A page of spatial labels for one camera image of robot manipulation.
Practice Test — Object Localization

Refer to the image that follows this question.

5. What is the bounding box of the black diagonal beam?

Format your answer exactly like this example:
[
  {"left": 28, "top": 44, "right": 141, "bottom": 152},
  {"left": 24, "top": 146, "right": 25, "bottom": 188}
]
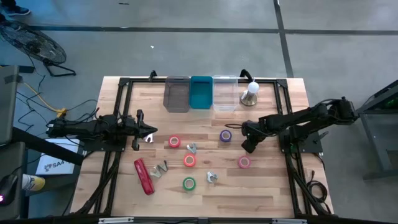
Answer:
[{"left": 11, "top": 126, "right": 85, "bottom": 166}]

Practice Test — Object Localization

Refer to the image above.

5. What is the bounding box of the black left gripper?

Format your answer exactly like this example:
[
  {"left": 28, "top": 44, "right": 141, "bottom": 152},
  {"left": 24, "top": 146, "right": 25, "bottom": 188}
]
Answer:
[{"left": 118, "top": 109, "right": 159, "bottom": 152}]

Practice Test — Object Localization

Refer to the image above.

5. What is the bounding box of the silver metal bracket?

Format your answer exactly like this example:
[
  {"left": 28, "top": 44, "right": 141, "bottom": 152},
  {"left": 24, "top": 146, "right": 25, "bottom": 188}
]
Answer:
[
  {"left": 271, "top": 218, "right": 308, "bottom": 224},
  {"left": 98, "top": 217, "right": 135, "bottom": 224}
]

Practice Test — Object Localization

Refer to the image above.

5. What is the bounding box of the clear plastic bin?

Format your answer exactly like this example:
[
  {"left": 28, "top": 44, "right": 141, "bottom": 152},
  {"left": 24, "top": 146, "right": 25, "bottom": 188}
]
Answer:
[{"left": 212, "top": 74, "right": 239, "bottom": 112}]

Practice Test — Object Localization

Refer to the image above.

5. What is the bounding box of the yellow and white can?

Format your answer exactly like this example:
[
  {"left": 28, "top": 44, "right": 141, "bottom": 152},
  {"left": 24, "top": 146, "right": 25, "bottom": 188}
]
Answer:
[{"left": 21, "top": 173, "right": 46, "bottom": 192}]

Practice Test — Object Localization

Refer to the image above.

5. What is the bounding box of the black aluminium table frame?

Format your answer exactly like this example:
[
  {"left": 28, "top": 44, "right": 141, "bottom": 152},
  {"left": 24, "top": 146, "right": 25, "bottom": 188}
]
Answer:
[{"left": 70, "top": 76, "right": 335, "bottom": 218}]

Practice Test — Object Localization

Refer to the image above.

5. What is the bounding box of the person's shoe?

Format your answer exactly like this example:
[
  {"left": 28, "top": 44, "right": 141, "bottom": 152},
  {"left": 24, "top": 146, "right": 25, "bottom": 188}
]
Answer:
[{"left": 5, "top": 5, "right": 31, "bottom": 16}]

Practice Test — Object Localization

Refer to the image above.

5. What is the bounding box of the orange tape roll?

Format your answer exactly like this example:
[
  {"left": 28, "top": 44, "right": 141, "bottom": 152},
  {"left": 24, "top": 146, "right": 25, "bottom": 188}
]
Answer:
[{"left": 183, "top": 153, "right": 197, "bottom": 168}]

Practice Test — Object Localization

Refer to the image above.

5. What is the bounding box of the yellow power cable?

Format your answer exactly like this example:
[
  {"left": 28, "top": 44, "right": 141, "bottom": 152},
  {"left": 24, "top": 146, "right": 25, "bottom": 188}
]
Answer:
[{"left": 23, "top": 81, "right": 68, "bottom": 118}]

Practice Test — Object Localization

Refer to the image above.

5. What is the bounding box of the black computer mouse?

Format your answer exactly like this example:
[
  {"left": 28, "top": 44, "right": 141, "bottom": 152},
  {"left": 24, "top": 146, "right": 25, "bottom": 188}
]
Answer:
[{"left": 0, "top": 174, "right": 19, "bottom": 207}]

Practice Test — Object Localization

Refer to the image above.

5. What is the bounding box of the grey metal cart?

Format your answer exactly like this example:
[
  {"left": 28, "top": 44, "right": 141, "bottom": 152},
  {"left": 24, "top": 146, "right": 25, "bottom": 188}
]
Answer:
[{"left": 356, "top": 79, "right": 398, "bottom": 181}]

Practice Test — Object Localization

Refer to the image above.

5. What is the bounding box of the red tape roll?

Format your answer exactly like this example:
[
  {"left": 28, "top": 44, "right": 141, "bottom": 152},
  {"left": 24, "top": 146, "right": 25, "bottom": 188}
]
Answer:
[{"left": 168, "top": 134, "right": 182, "bottom": 149}]

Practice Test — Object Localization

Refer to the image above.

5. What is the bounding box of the white cardboard box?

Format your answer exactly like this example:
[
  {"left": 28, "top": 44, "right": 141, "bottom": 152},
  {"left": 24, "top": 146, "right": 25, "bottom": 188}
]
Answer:
[{"left": 35, "top": 138, "right": 81, "bottom": 176}]

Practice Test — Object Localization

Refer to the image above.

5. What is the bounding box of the black desk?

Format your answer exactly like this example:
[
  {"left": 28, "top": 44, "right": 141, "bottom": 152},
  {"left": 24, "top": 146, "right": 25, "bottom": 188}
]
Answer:
[{"left": 0, "top": 141, "right": 26, "bottom": 220}]

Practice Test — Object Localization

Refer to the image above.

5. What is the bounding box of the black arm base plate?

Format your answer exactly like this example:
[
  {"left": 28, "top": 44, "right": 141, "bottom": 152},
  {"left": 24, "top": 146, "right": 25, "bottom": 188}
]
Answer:
[
  {"left": 278, "top": 129, "right": 324, "bottom": 154},
  {"left": 81, "top": 136, "right": 128, "bottom": 152}
]

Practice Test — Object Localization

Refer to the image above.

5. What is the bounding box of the teal plastic bin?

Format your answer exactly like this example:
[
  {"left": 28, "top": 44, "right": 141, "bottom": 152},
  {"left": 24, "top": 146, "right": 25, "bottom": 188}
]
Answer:
[{"left": 189, "top": 75, "right": 214, "bottom": 110}]

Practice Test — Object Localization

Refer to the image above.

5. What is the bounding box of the coiled black cable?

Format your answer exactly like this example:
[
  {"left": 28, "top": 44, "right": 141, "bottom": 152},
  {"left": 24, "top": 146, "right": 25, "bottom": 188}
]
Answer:
[{"left": 306, "top": 169, "right": 329, "bottom": 206}]

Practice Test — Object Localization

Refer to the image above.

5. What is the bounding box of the black floor cable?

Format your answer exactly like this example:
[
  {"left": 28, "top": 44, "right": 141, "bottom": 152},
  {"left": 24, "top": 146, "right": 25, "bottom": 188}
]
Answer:
[{"left": 15, "top": 54, "right": 99, "bottom": 133}]

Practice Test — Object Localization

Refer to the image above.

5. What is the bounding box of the purple tape roll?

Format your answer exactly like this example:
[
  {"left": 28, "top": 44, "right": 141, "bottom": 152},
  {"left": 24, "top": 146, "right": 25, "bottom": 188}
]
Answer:
[{"left": 219, "top": 129, "right": 233, "bottom": 143}]

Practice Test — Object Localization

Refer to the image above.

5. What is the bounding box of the pink tape roll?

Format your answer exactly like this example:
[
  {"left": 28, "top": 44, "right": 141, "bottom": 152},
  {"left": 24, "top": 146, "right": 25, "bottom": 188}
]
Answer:
[{"left": 238, "top": 155, "right": 252, "bottom": 169}]

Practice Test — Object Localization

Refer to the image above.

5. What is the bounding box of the black floor fan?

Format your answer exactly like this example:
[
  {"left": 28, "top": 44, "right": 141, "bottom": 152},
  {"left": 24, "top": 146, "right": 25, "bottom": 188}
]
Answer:
[{"left": 0, "top": 20, "right": 77, "bottom": 78}]

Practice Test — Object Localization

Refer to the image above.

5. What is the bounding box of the smoked grey plastic bin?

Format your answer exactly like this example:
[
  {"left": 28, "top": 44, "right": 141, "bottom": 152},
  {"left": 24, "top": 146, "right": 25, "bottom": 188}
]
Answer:
[{"left": 162, "top": 75, "right": 191, "bottom": 113}]

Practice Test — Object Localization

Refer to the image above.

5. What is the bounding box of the red stapler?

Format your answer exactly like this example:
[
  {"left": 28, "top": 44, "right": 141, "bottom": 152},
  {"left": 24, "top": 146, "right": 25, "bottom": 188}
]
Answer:
[{"left": 133, "top": 157, "right": 155, "bottom": 196}]

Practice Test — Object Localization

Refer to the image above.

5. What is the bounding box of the green tape roll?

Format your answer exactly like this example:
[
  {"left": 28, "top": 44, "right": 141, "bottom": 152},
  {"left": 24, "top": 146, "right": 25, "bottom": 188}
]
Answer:
[{"left": 182, "top": 177, "right": 197, "bottom": 192}]

